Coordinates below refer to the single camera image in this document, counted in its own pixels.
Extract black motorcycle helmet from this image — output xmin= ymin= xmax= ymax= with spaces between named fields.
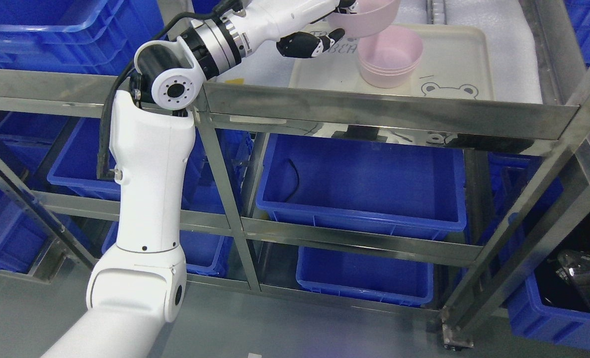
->
xmin=557 ymin=249 xmax=590 ymax=311

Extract blue bin left shelf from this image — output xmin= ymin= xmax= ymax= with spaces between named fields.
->
xmin=47 ymin=118 xmax=253 ymax=214

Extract blue crates upper left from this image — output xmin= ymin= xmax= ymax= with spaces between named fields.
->
xmin=0 ymin=0 xmax=165 ymax=76

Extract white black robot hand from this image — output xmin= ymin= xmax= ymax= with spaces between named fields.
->
xmin=229 ymin=0 xmax=360 ymax=59

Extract blue bin shelf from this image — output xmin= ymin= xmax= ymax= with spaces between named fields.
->
xmin=47 ymin=118 xmax=253 ymax=214
xmin=295 ymin=247 xmax=434 ymax=307
xmin=256 ymin=134 xmax=467 ymax=241

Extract blue bin far left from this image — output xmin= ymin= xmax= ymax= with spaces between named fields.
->
xmin=0 ymin=189 xmax=48 ymax=273

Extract pink plastic bowl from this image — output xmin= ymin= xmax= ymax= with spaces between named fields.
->
xmin=325 ymin=0 xmax=401 ymax=38

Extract blue bin lower shelf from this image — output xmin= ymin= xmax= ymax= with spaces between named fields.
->
xmin=295 ymin=247 xmax=434 ymax=307

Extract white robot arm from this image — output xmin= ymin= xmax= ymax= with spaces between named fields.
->
xmin=43 ymin=0 xmax=243 ymax=358

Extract steel shelf rack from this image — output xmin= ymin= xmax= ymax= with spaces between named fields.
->
xmin=0 ymin=0 xmax=590 ymax=357

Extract blue bin holding helmet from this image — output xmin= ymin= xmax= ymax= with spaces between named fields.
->
xmin=506 ymin=213 xmax=590 ymax=351

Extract cream bear tray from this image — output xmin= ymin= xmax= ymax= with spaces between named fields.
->
xmin=289 ymin=23 xmax=494 ymax=100

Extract stacked pink bowls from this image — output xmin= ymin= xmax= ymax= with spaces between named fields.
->
xmin=357 ymin=25 xmax=424 ymax=89

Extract blue bin middle shelf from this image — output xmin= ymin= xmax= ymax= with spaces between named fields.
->
xmin=256 ymin=134 xmax=467 ymax=241

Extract black cable in bin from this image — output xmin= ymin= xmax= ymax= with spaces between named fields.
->
xmin=281 ymin=158 xmax=300 ymax=203

